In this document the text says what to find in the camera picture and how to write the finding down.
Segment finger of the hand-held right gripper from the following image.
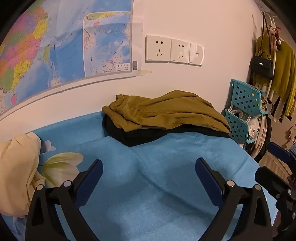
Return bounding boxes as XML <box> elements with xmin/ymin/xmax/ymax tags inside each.
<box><xmin>255</xmin><ymin>167</ymin><xmax>293</xmax><ymax>201</ymax></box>
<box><xmin>268</xmin><ymin>142</ymin><xmax>296</xmax><ymax>163</ymax></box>

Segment beige hanging clothes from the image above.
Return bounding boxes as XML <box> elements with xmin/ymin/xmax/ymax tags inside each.
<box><xmin>248</xmin><ymin>113</ymin><xmax>273</xmax><ymax>163</ymax></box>

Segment yellow-green sweater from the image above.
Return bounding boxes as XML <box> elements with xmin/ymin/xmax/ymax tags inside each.
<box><xmin>253</xmin><ymin>35</ymin><xmax>296</xmax><ymax>118</ymax></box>

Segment plush charm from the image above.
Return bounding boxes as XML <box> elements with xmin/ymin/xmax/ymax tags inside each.
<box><xmin>266</xmin><ymin>23</ymin><xmax>283</xmax><ymax>52</ymax></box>

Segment white wall switch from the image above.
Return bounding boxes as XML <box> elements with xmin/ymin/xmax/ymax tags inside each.
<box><xmin>188</xmin><ymin>43</ymin><xmax>205</xmax><ymax>67</ymax></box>

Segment colourful wall map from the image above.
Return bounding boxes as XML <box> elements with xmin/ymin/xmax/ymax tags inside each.
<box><xmin>0</xmin><ymin>0</ymin><xmax>153</xmax><ymax>117</ymax></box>

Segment blue floral bed sheet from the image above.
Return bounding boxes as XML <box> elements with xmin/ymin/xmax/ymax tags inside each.
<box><xmin>0</xmin><ymin>111</ymin><xmax>278</xmax><ymax>241</ymax></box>

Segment teal perforated plastic basket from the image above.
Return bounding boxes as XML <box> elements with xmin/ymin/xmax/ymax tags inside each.
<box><xmin>224</xmin><ymin>109</ymin><xmax>258</xmax><ymax>143</ymax></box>
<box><xmin>230</xmin><ymin>79</ymin><xmax>269</xmax><ymax>116</ymax></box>

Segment white coat rack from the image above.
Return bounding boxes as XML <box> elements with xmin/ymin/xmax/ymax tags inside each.
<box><xmin>261</xmin><ymin>11</ymin><xmax>284</xmax><ymax>77</ymax></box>

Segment olive green jacket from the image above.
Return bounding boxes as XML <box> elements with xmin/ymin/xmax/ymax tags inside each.
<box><xmin>102</xmin><ymin>90</ymin><xmax>230</xmax><ymax>133</ymax></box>

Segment cream garment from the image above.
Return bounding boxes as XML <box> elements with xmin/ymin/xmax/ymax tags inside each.
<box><xmin>0</xmin><ymin>133</ymin><xmax>47</xmax><ymax>217</ymax></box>

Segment black handbag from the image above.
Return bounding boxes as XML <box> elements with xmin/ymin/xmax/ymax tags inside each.
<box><xmin>250</xmin><ymin>13</ymin><xmax>275</xmax><ymax>80</ymax></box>

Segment black garment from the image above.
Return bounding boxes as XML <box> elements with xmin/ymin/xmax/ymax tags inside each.
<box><xmin>102</xmin><ymin>115</ymin><xmax>232</xmax><ymax>147</ymax></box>

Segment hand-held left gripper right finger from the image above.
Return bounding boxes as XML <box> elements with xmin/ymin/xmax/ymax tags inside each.
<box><xmin>195</xmin><ymin>158</ymin><xmax>272</xmax><ymax>241</ymax></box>

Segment white wall socket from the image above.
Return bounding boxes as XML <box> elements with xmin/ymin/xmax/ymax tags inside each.
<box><xmin>170</xmin><ymin>38</ymin><xmax>191</xmax><ymax>64</ymax></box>
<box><xmin>145</xmin><ymin>35</ymin><xmax>172</xmax><ymax>63</ymax></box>

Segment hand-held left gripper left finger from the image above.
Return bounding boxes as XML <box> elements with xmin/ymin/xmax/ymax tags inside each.
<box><xmin>25</xmin><ymin>159</ymin><xmax>103</xmax><ymax>241</ymax></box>

